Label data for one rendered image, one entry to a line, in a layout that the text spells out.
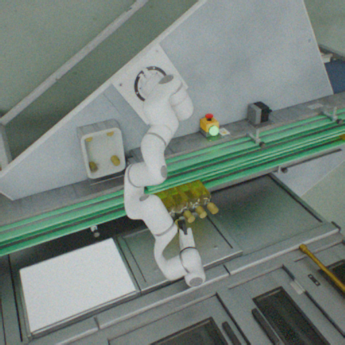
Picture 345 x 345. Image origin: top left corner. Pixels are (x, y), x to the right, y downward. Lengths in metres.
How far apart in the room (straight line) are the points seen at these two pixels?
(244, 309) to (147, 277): 0.40
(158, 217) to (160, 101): 0.39
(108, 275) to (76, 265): 0.15
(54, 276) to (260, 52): 1.37
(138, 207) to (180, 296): 0.48
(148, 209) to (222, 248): 0.57
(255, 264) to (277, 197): 0.49
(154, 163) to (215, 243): 0.64
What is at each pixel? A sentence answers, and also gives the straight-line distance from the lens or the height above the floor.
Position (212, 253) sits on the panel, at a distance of 1.76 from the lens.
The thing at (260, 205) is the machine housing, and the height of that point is 1.07.
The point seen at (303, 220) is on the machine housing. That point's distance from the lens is 2.03.
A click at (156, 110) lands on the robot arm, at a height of 1.17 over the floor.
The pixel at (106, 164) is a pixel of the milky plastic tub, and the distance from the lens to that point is 1.87.
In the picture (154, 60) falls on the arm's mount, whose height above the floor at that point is 0.80.
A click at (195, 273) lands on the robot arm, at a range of 1.48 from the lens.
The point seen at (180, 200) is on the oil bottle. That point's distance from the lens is 1.78.
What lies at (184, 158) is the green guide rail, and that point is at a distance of 1.85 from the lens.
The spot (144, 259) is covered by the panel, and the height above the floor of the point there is 1.17.
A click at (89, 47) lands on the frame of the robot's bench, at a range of 2.26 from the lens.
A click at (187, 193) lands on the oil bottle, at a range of 1.81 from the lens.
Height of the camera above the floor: 2.30
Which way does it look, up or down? 48 degrees down
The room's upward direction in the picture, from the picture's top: 142 degrees clockwise
